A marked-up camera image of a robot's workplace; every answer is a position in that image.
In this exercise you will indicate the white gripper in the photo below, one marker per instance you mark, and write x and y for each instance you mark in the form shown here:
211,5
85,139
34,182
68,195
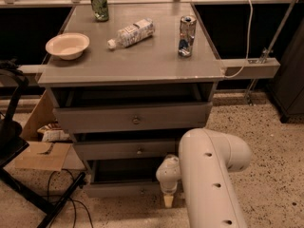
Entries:
168,188

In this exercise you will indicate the grey bottom drawer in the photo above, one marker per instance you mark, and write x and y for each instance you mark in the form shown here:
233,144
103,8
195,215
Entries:
124,178

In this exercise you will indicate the grey drawer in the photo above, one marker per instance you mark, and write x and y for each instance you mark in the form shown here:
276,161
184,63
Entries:
132,117
124,178
113,150

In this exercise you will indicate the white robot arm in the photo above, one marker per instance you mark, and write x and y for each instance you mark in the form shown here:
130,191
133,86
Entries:
205,160

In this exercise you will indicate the grey middle drawer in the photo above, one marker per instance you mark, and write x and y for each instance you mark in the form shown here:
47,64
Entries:
113,150

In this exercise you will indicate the grey drawer cabinet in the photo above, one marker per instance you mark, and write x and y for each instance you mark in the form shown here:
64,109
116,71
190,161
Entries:
150,72

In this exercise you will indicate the grey top drawer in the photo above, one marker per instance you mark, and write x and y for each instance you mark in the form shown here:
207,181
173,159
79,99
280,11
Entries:
132,117

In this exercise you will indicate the brown cardboard box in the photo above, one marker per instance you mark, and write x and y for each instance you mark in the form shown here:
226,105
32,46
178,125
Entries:
41,155

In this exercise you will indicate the dark cabinet on right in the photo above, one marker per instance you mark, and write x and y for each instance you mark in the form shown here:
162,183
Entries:
287,87

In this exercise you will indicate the clear plastic water bottle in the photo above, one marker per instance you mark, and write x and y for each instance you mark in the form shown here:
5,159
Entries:
132,34

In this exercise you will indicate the silver blue energy can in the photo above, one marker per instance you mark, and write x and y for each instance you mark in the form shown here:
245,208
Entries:
187,35

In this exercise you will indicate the white bowl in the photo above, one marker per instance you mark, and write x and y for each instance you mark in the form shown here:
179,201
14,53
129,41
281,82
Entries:
68,46

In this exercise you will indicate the black chair stand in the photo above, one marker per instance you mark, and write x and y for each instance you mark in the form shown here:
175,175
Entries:
11,145

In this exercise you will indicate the green soda can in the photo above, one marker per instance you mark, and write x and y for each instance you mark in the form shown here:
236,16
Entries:
100,10

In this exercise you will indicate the metal rail bar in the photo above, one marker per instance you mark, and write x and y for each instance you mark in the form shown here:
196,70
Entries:
239,69

